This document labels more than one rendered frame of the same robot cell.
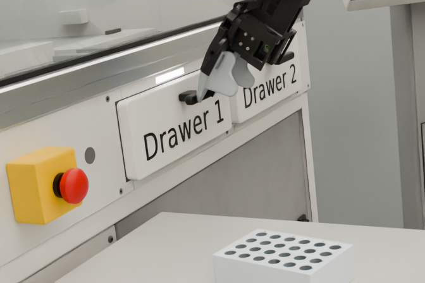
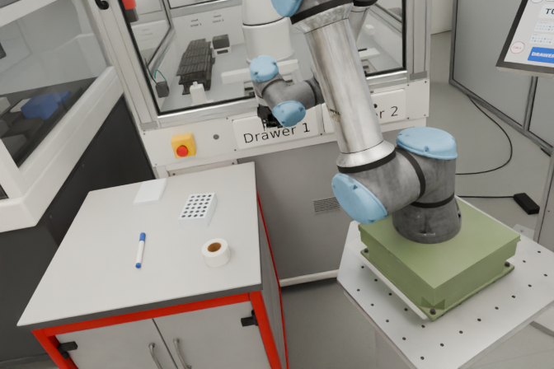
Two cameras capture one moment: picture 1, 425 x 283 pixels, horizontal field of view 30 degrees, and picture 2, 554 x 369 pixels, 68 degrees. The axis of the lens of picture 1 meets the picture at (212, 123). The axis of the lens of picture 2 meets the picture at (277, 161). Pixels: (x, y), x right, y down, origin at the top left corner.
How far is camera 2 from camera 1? 1.29 m
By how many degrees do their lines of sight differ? 60
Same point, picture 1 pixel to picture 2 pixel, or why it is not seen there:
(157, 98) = (254, 121)
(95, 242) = (224, 163)
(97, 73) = (219, 109)
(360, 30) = not seen: outside the picture
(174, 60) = not seen: hidden behind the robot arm
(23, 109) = (179, 121)
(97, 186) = (220, 147)
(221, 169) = (320, 148)
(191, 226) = (241, 174)
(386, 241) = (241, 221)
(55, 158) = (180, 141)
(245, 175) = not seen: hidden behind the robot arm
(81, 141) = (211, 132)
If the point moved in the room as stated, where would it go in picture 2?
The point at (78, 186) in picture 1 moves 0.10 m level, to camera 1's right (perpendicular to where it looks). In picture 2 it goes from (180, 152) to (192, 163)
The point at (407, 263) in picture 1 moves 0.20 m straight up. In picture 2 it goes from (223, 234) to (205, 177)
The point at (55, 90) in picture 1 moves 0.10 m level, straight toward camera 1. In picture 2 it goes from (197, 114) to (173, 127)
